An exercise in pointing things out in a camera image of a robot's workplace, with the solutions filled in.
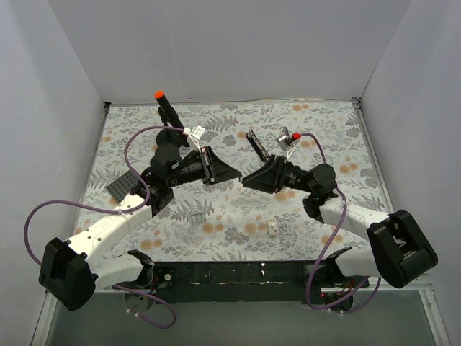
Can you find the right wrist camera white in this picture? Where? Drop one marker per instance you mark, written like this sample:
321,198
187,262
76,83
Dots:
289,153

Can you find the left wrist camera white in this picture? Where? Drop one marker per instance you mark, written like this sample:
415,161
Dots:
193,136

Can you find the small staple box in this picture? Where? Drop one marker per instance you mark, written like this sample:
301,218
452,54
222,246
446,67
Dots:
272,227

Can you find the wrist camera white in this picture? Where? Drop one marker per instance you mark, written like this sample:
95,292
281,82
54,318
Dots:
289,153
193,136

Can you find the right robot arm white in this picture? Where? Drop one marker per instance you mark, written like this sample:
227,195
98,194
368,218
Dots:
399,251

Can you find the black microphone on stand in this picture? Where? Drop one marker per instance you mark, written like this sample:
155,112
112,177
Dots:
170,119

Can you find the beige stapler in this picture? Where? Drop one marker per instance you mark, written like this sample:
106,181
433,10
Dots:
286,140

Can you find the floral patterned table mat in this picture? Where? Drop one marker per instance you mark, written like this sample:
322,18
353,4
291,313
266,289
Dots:
236,225

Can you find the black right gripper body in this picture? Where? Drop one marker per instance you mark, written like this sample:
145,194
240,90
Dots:
281,174

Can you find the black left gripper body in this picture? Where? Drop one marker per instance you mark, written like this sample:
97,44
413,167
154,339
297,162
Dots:
208,164

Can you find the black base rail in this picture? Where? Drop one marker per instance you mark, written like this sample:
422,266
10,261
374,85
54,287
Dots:
248,281

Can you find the black stapler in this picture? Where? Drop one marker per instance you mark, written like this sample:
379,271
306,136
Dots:
257,146

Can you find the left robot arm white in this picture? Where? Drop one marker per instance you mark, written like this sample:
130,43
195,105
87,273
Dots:
72,270

